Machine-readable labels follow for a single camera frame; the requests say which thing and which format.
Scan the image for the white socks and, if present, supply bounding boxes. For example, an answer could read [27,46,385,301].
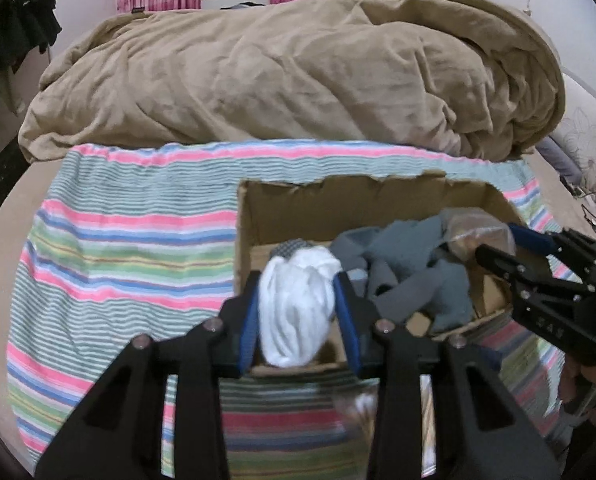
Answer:
[258,246,342,368]

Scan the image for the white floral pillow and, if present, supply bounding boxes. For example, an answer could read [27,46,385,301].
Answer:
[537,70,596,192]

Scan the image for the clear bag brown snacks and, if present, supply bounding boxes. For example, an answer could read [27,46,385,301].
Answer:
[440,207,516,262]

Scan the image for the open cardboard box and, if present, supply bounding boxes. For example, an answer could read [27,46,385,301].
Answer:
[232,171,529,378]

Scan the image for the black cable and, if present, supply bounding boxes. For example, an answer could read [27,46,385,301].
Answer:
[557,173,596,233]

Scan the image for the striped colourful towel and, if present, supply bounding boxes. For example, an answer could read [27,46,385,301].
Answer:
[6,141,563,479]

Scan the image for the grey knitted socks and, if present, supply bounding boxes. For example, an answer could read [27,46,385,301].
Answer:
[327,216,475,335]

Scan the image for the person's right hand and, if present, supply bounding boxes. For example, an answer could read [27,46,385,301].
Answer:
[558,354,596,426]

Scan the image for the tan crumpled blanket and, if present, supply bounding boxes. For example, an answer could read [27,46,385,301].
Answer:
[18,0,566,162]

